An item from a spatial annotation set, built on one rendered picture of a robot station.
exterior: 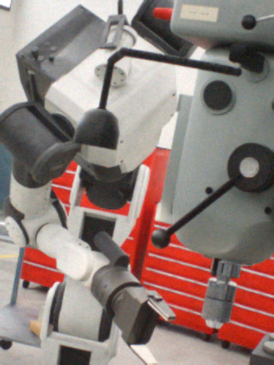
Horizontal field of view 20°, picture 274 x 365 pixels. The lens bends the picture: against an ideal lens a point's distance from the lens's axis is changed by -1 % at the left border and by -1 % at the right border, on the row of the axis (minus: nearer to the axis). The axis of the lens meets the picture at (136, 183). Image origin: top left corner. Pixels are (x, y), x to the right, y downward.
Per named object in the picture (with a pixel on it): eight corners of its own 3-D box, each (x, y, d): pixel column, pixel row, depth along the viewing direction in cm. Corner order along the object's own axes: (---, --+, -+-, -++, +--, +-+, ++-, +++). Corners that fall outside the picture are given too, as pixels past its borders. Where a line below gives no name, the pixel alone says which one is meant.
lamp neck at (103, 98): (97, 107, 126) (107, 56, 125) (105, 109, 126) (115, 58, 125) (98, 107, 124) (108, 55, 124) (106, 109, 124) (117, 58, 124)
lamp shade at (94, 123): (71, 141, 128) (78, 104, 128) (114, 149, 129) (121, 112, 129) (73, 142, 121) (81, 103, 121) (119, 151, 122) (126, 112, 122)
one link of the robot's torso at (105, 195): (107, 119, 215) (106, 81, 200) (152, 128, 214) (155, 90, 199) (81, 206, 202) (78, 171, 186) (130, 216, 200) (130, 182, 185)
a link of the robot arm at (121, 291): (115, 350, 146) (86, 314, 155) (156, 349, 151) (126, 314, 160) (136, 295, 142) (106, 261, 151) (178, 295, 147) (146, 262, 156)
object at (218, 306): (228, 318, 126) (235, 288, 125) (230, 325, 121) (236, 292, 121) (201, 313, 126) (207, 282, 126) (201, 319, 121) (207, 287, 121)
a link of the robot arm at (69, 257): (78, 284, 155) (46, 262, 166) (113, 289, 161) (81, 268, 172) (88, 254, 155) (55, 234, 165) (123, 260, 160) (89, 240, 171)
